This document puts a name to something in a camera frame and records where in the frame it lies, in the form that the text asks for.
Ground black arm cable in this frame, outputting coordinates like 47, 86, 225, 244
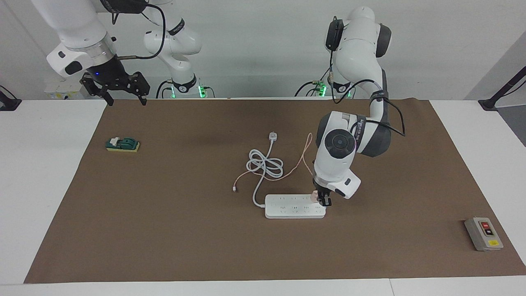
329, 16, 406, 138
97, 0, 166, 60

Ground white power strip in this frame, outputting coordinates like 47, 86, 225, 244
264, 194, 327, 219

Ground black base cable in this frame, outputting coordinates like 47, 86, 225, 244
294, 62, 333, 97
156, 80, 173, 99

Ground black clamp stand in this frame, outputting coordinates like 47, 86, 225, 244
479, 66, 526, 111
0, 85, 22, 111

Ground grey push button box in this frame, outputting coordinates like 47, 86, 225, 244
464, 217, 504, 252

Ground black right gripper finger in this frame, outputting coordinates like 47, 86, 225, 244
127, 71, 151, 106
80, 73, 115, 107

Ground green knife switch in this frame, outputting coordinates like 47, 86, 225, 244
105, 136, 141, 153

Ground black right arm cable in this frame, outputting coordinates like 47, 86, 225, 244
97, 0, 166, 60

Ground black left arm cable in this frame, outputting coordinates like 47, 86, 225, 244
329, 16, 406, 138

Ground white power strip cord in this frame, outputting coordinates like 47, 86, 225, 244
246, 131, 284, 207

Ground white box yellow labels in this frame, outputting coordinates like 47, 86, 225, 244
44, 78, 89, 100

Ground brown table mat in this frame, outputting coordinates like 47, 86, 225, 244
24, 98, 526, 284

